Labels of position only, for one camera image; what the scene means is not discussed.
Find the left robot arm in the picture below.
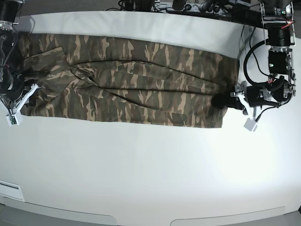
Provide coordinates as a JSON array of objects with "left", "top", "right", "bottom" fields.
[{"left": 212, "top": 0, "right": 296, "bottom": 131}]

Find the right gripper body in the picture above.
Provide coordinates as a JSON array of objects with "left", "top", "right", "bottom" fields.
[{"left": 6, "top": 82, "right": 43, "bottom": 116}]

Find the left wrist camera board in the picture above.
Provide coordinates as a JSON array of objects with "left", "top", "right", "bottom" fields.
[{"left": 244, "top": 118, "right": 258, "bottom": 132}]

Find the white box at table edge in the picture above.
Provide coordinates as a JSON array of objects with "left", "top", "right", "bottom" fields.
[{"left": 0, "top": 181, "right": 25, "bottom": 202}]

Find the camouflage T-shirt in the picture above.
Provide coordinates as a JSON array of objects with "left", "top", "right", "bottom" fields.
[{"left": 18, "top": 32, "right": 239, "bottom": 128}]

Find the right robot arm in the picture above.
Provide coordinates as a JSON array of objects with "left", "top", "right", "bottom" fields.
[{"left": 0, "top": 0, "right": 42, "bottom": 126}]

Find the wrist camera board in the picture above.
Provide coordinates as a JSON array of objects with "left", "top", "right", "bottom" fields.
[
  {"left": 244, "top": 118, "right": 258, "bottom": 132},
  {"left": 6, "top": 113, "right": 23, "bottom": 127}
]

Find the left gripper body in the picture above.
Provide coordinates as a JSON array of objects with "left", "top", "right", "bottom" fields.
[{"left": 230, "top": 81, "right": 256, "bottom": 120}]

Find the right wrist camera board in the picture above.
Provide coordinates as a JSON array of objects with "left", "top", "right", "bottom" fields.
[{"left": 6, "top": 113, "right": 23, "bottom": 127}]

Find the black background equipment clutter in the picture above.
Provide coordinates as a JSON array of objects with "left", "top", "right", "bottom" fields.
[{"left": 109, "top": 0, "right": 274, "bottom": 25}]

